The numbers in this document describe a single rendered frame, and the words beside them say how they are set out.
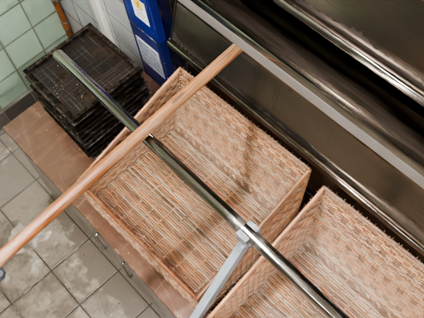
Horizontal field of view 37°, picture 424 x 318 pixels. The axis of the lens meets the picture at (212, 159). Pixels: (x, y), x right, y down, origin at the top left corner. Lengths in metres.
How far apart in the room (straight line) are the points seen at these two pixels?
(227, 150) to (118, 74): 0.42
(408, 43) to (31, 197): 2.07
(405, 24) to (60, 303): 1.91
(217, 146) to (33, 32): 1.18
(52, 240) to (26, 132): 0.61
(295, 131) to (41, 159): 0.96
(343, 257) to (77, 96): 0.96
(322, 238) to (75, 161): 0.88
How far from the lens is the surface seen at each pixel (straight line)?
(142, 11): 2.03
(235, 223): 1.39
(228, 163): 2.09
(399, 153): 1.17
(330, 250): 1.93
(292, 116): 1.72
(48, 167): 2.27
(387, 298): 1.90
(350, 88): 1.27
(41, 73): 2.18
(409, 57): 1.21
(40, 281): 2.76
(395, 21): 1.20
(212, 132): 2.07
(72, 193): 1.46
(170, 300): 1.97
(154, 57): 2.20
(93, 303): 2.65
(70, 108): 2.06
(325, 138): 1.67
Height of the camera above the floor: 2.44
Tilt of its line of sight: 60 degrees down
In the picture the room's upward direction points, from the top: 12 degrees counter-clockwise
